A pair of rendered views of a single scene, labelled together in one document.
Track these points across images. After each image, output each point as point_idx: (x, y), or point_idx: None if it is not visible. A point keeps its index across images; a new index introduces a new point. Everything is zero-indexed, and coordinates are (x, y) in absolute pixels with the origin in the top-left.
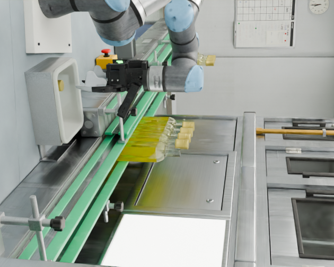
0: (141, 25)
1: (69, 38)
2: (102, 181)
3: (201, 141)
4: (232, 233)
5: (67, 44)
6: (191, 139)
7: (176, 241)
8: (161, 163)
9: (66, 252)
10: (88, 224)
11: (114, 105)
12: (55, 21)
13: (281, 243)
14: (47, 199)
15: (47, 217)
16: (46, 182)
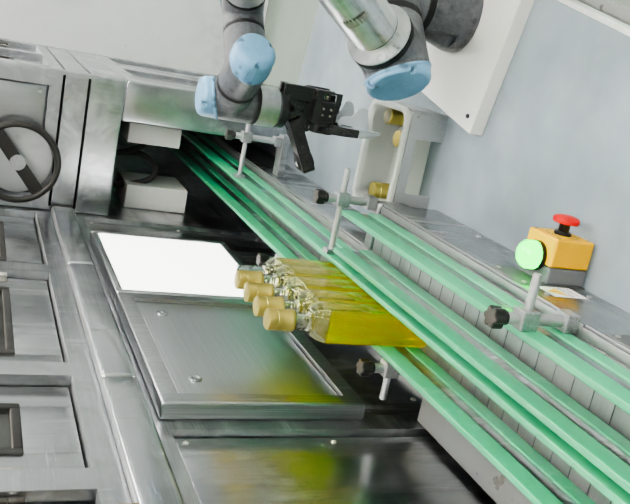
0: (353, 59)
1: (474, 106)
2: (281, 217)
3: (296, 490)
4: (108, 297)
5: (464, 112)
6: (330, 496)
7: (174, 274)
8: (304, 374)
9: (256, 220)
10: (266, 234)
11: (382, 222)
12: (456, 62)
13: (33, 299)
14: (301, 196)
15: (285, 197)
16: (330, 207)
